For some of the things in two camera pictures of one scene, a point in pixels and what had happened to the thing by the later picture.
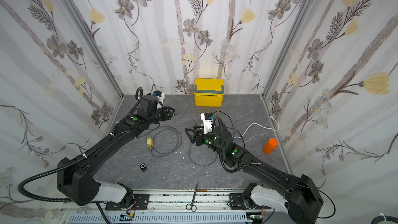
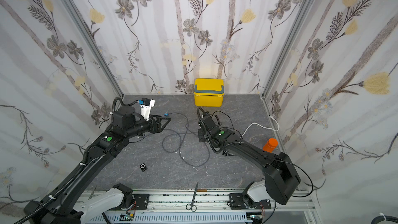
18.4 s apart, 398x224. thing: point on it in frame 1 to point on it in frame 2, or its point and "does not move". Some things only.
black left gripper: [167, 110] to [158, 128]
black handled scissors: [192, 206] does not move
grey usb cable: [192, 143] to [182, 140]
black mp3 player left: [143, 167] does not move
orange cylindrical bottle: [270, 145] does not move
